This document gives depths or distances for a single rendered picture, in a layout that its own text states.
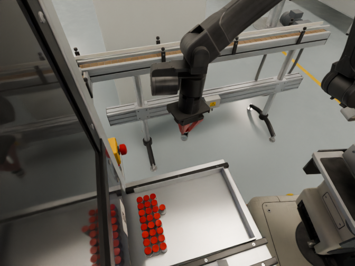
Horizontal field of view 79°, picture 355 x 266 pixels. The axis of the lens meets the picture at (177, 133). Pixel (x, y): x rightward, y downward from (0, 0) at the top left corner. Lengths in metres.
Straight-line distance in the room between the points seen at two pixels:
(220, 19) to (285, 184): 1.69
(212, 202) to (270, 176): 1.25
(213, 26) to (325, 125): 2.27
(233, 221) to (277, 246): 0.71
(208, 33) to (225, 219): 0.58
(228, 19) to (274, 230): 1.26
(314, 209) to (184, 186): 0.51
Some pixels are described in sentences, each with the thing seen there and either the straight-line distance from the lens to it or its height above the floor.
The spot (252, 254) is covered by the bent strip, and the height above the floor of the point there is 0.88.
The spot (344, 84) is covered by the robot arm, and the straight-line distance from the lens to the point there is 0.74.
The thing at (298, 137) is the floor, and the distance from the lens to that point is 2.38.
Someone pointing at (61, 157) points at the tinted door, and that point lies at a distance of 0.30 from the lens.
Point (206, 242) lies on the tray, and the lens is 0.76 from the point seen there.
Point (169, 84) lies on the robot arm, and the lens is 0.48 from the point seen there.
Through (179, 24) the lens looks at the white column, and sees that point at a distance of 1.97.
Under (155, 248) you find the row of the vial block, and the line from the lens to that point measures 0.71.
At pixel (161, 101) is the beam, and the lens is 1.61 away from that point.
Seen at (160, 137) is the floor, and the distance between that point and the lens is 2.08.
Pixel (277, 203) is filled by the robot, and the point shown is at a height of 0.28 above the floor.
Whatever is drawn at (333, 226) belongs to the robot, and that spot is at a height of 0.80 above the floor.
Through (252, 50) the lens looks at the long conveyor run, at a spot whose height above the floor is 0.89.
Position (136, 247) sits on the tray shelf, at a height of 0.88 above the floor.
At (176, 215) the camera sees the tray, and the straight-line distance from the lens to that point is 0.78.
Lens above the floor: 1.62
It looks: 50 degrees down
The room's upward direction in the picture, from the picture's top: straight up
